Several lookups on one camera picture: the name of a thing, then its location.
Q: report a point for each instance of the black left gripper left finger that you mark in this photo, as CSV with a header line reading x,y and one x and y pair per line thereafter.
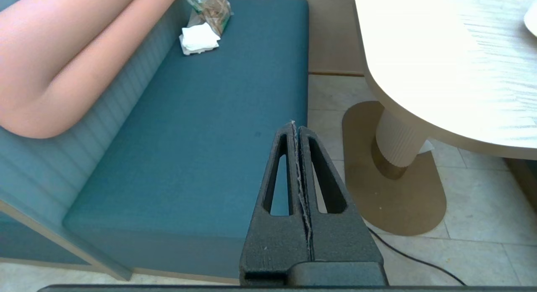
x,y
272,241

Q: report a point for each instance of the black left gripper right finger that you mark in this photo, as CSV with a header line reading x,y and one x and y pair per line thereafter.
x,y
340,241

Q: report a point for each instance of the blue bench with snack packet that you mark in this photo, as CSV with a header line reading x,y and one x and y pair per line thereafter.
x,y
188,136

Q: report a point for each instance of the white napkin stack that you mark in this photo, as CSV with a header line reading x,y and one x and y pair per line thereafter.
x,y
199,38

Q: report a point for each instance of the green snack packet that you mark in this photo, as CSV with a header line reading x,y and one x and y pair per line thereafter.
x,y
212,9

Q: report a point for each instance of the long folded pink bolster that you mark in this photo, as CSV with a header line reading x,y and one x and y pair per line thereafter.
x,y
63,53

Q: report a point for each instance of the large dispenser with dark tea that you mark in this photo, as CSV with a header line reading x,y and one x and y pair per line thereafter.
x,y
532,19

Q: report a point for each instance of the tan table pedestal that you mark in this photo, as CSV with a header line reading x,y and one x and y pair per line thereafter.
x,y
394,199

